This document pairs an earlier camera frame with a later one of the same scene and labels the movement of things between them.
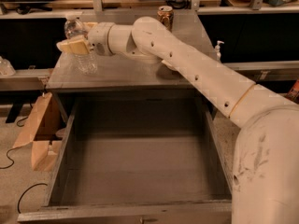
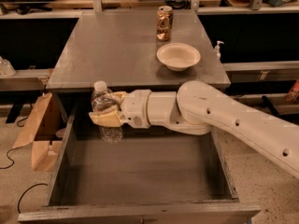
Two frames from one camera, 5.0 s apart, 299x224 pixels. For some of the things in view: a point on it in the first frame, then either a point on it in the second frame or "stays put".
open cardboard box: [43, 129] stays put
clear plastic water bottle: [87, 64] to [103, 100]
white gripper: [98, 38] to [135, 108]
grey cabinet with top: [123, 76] stays put
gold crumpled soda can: [165, 16] stays put
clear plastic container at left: [7, 68] stays put
